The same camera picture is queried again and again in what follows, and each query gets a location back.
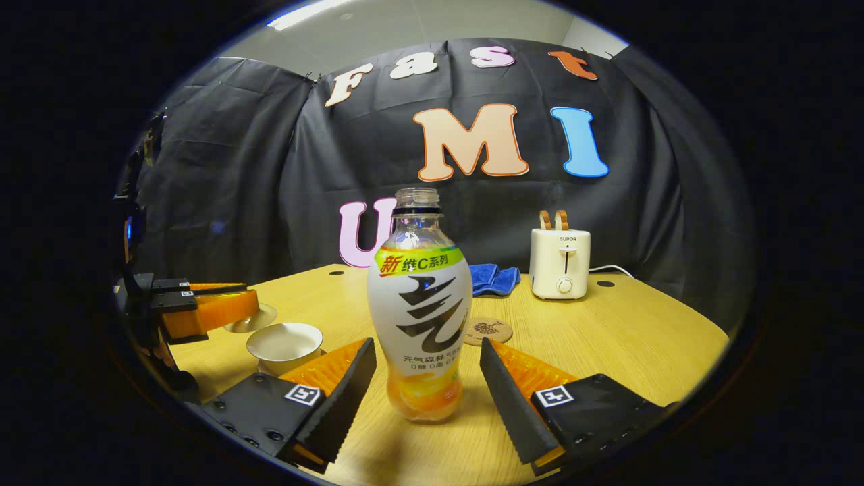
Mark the cream toaster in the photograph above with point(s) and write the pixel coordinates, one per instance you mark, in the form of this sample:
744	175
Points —
559	263

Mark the blue towel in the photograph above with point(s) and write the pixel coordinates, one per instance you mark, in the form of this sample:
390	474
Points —
496	278

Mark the white beige teacup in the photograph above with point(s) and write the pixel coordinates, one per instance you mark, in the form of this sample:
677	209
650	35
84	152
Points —
283	341

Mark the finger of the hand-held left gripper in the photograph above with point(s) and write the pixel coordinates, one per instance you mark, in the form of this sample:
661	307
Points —
169	283
209	314

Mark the black backdrop cloth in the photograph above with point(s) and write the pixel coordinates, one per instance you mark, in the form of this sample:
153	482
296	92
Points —
270	169

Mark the toast slice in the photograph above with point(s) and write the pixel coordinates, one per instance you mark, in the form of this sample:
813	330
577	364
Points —
545	221
561	220

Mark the ceiling light panel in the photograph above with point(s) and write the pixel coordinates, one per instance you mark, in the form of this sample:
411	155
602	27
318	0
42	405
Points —
304	13

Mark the round cork coaster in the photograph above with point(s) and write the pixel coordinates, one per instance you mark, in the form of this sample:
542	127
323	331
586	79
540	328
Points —
493	332

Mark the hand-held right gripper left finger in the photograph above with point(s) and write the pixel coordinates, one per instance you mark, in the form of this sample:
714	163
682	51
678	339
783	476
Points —
344	398

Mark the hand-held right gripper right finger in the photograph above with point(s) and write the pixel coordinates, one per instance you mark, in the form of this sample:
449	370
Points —
509	405

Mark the white orange water bottle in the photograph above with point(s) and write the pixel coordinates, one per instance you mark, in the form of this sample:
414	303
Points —
418	304

